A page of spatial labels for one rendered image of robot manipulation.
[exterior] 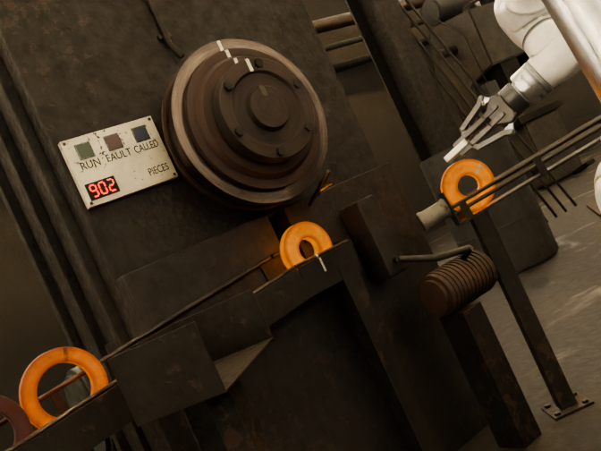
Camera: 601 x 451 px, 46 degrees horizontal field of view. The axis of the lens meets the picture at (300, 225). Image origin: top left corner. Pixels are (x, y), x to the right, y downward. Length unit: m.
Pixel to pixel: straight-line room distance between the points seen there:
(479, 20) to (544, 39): 8.02
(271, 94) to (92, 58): 0.49
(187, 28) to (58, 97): 0.46
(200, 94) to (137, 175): 0.27
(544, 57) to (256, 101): 0.70
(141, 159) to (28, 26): 0.44
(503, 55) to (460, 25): 0.70
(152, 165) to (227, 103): 0.27
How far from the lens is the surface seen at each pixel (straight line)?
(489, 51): 9.68
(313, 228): 1.94
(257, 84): 1.89
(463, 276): 1.99
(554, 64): 1.74
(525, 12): 1.79
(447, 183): 2.09
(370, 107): 10.63
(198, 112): 1.84
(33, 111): 1.93
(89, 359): 1.65
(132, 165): 1.89
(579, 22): 1.19
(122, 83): 2.00
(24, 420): 1.61
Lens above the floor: 0.78
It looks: 1 degrees up
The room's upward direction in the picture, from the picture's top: 25 degrees counter-clockwise
